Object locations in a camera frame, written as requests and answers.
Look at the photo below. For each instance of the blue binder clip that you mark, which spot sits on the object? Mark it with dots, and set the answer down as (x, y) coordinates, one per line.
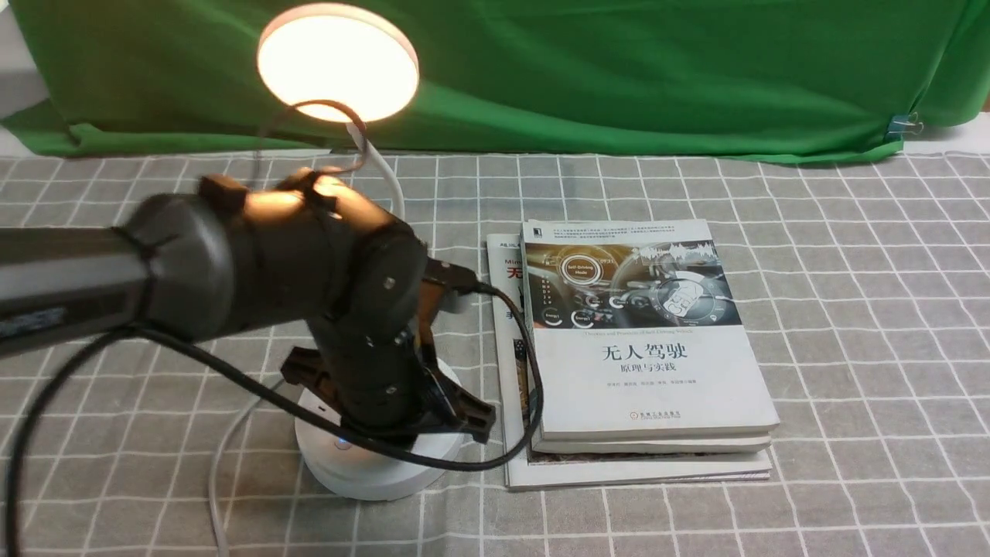
(904, 126)

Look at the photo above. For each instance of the green backdrop cloth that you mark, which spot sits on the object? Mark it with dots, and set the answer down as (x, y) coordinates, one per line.
(776, 81)

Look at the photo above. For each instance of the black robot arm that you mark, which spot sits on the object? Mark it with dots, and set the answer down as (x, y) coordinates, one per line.
(226, 260)

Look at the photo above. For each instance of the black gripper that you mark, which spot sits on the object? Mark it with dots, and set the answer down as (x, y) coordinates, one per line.
(393, 391)

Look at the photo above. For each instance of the white self-driving book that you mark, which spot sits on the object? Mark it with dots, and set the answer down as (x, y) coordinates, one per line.
(637, 333)

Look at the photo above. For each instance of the grey checked tablecloth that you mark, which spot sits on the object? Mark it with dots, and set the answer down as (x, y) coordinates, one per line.
(864, 291)

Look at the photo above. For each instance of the bottom magazine book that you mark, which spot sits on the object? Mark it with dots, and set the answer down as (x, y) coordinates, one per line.
(532, 470)

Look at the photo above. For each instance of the white desk lamp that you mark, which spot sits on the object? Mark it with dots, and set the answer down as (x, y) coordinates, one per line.
(340, 63)

